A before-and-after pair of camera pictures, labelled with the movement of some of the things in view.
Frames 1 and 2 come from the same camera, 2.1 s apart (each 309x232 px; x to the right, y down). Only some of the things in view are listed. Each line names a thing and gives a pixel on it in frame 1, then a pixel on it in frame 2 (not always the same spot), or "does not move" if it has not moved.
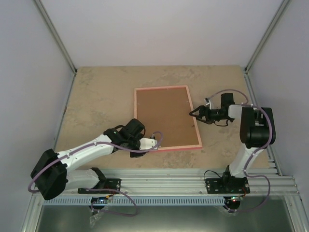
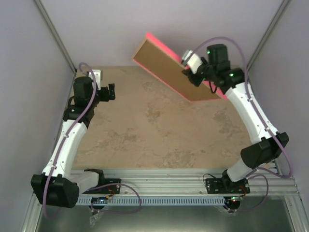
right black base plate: x=227 y=185 does not move
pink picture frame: x=167 y=148 → x=167 y=65
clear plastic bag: x=93 y=219 does not move
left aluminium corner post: x=57 y=34 does not move
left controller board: x=100 y=199 does not move
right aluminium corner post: x=283 y=6 does not move
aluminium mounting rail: x=192 y=182 does not move
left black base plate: x=110 y=183 does not move
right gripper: x=202 y=109 → x=196 y=81
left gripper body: x=133 y=154 → x=105 y=97
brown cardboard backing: x=167 y=110 → x=168 y=68
